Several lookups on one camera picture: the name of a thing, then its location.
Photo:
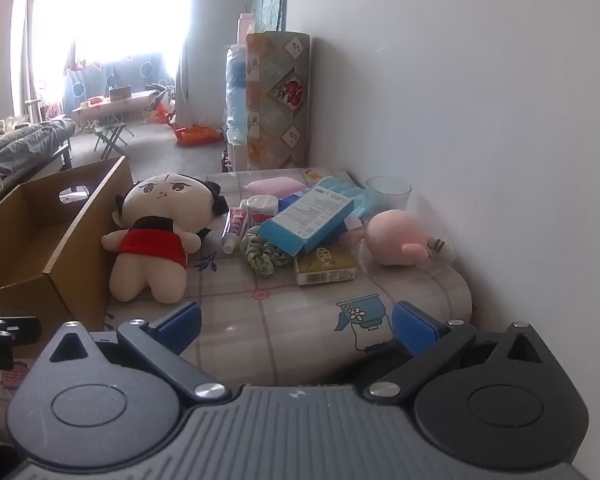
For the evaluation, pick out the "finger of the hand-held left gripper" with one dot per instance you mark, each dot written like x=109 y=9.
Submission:
x=22 y=331

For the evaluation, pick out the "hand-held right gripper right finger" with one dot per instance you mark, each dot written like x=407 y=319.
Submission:
x=415 y=331

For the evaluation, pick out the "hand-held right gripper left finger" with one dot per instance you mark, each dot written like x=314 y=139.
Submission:
x=180 y=324

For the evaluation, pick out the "pink round plush toy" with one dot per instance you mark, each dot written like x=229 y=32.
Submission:
x=390 y=235

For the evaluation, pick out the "green patterned scrunchie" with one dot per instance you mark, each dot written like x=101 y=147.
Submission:
x=260 y=258

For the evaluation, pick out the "brown cardboard box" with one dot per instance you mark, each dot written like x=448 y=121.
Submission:
x=80 y=240

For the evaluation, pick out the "gold tissue packet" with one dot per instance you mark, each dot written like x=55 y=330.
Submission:
x=325 y=263

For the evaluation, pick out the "blue teal tissue pack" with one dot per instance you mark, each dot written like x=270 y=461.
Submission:
x=361 y=200

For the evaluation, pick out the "white plastic bottle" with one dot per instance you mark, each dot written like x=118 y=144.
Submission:
x=261 y=207

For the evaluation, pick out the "blue and white carton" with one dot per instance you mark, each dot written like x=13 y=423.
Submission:
x=300 y=220

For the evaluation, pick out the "pink mesh sponge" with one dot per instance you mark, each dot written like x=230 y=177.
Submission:
x=275 y=186

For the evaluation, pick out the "patterned tablecloth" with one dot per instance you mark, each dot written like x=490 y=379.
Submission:
x=290 y=320

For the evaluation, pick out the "small white bottle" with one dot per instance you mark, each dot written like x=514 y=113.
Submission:
x=235 y=227

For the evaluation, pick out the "plush doll with red top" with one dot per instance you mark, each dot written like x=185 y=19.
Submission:
x=155 y=195

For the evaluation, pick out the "clear glass cup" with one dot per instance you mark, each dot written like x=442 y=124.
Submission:
x=387 y=195

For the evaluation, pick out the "orange plastic bag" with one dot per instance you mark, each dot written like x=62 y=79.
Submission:
x=195 y=135

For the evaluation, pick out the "bed with grey bedding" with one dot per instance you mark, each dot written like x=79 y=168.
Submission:
x=25 y=140

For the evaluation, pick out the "green folding stool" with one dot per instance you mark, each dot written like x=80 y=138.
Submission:
x=111 y=130

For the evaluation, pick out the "red ride-on toy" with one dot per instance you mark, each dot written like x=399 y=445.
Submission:
x=157 y=107

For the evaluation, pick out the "low table with cloth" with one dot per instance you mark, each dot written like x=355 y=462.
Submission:
x=110 y=107

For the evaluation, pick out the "blue white plastic-wrapped bundle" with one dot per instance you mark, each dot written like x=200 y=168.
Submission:
x=236 y=95

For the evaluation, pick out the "blue printed hanging cloth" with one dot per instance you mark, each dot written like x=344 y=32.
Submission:
x=130 y=72

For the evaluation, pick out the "white board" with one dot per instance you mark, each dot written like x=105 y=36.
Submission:
x=245 y=27

